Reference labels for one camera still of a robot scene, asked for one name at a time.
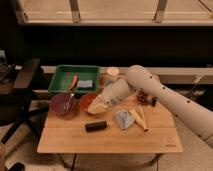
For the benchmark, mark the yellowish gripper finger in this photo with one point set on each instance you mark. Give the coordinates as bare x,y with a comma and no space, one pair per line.
97,106

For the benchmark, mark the grey blue cloth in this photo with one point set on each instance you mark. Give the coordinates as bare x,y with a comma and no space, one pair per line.
124,119

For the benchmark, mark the metal spoon in bowl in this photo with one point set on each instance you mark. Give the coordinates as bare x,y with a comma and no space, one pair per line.
66,107

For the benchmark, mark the purple bowl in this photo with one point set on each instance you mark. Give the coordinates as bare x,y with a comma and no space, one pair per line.
57,103

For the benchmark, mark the black office chair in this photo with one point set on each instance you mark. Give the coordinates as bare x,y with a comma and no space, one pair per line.
16,96

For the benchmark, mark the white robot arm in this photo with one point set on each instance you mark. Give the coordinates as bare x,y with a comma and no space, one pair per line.
196,117

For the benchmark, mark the small grey sponge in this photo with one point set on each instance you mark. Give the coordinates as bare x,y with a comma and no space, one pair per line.
84,84

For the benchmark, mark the clear jar with lid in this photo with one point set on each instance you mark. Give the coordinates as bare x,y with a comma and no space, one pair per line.
112,74

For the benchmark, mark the black rectangular eraser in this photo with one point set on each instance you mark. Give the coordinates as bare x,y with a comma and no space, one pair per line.
95,126

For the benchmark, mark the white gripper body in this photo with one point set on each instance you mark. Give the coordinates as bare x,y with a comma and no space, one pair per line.
116,92

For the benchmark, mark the yellow wooden tongs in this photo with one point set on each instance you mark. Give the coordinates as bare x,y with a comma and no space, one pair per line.
138,115

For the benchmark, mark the green plastic tray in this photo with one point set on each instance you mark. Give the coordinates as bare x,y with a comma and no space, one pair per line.
84,77

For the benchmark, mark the red bowl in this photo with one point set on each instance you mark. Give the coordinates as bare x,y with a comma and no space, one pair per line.
86,100

